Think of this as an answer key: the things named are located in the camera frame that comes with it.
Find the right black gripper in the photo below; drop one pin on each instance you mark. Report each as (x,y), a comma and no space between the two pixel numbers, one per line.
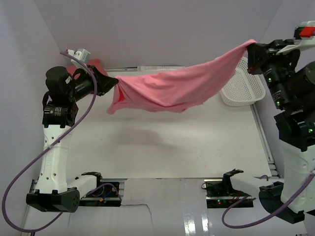
(258,54)

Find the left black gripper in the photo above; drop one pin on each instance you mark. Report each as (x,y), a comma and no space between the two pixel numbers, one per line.
(104,83)

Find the pink t-shirt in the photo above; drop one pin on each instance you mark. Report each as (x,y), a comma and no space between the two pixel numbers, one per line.
(177,90)

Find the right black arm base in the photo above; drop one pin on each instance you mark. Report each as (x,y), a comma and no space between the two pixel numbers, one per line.
(217,196)

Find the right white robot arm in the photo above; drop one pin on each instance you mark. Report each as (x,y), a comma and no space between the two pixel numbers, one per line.
(293,92)

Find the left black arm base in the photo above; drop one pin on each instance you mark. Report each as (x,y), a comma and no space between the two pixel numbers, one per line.
(106,196)

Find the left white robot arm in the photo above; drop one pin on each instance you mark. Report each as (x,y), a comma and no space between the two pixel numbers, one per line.
(52,193)

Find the coral folded t-shirt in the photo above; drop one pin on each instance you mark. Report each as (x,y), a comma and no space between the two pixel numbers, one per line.
(95,62)

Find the white plastic basket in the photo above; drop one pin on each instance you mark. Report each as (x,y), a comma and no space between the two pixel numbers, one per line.
(243,89)

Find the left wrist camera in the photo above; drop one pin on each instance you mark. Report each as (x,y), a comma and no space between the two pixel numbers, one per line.
(80,54)

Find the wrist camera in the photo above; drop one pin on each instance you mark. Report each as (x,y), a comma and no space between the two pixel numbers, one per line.
(305,30)
(80,54)

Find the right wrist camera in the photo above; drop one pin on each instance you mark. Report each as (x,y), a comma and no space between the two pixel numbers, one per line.
(305,30)

